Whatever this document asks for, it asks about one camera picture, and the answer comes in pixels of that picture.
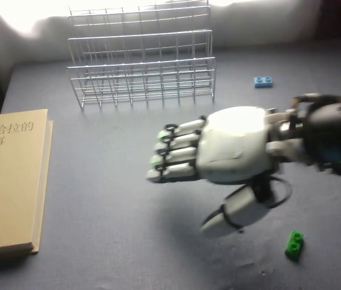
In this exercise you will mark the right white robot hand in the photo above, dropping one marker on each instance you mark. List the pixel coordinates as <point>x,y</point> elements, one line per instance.
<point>234,145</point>

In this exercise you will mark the beige paperback book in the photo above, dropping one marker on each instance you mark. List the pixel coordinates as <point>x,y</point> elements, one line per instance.
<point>7,181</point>

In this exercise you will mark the blue toy brick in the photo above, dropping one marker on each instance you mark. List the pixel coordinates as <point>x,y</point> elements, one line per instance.
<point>263,82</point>

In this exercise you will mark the green toy brick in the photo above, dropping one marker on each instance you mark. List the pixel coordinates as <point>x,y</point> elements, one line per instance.
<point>294,245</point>

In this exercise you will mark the grey table cloth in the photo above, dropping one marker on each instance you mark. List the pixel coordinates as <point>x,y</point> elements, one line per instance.
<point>128,226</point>

